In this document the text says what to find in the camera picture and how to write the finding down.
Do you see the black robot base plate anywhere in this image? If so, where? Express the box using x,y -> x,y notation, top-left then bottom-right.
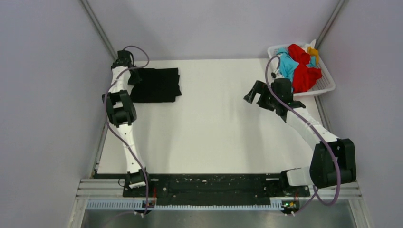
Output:
94,173 -> 311,207

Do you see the black t-shirt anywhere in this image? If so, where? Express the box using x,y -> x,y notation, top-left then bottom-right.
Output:
128,68 -> 182,103

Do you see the white plastic laundry basket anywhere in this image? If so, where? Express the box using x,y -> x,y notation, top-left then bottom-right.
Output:
267,43 -> 336,96

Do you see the white slotted cable duct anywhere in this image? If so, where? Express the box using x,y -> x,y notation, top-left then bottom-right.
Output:
86,199 -> 297,211

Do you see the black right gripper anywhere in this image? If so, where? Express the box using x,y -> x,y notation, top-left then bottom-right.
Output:
244,80 -> 280,112

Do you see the yellow t-shirt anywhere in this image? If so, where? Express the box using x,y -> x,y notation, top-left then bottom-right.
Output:
307,46 -> 320,66

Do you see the white t-shirt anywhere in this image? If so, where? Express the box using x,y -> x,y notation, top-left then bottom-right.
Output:
302,39 -> 317,52

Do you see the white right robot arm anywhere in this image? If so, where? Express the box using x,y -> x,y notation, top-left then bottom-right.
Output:
244,78 -> 356,196

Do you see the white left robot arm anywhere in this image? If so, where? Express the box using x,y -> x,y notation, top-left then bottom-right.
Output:
102,49 -> 153,196

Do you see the light blue t-shirt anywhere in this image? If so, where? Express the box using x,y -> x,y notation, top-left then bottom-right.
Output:
276,44 -> 318,81

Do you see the red t-shirt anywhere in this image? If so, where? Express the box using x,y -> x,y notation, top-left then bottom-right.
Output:
292,57 -> 322,93

